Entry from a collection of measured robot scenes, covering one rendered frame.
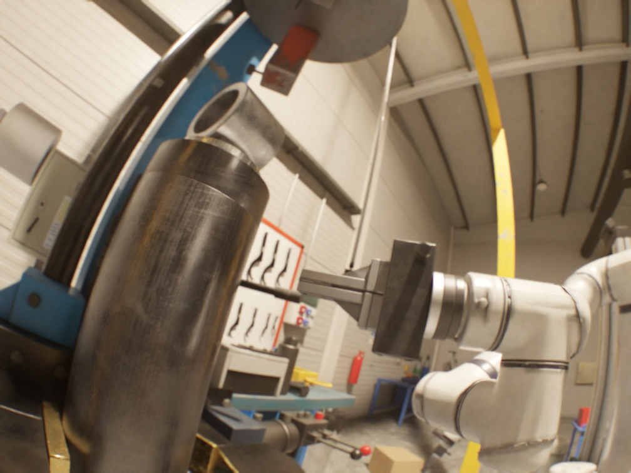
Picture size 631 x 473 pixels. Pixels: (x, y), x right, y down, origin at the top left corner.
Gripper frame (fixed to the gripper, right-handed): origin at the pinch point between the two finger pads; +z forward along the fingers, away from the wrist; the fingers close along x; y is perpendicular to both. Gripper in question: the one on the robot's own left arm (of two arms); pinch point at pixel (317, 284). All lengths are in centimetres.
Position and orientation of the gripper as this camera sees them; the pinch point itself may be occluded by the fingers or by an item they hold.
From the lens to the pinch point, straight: 35.2
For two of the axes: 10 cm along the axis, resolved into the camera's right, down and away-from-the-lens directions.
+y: -2.3, -4.1, -8.8
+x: -2.5, 9.0, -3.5
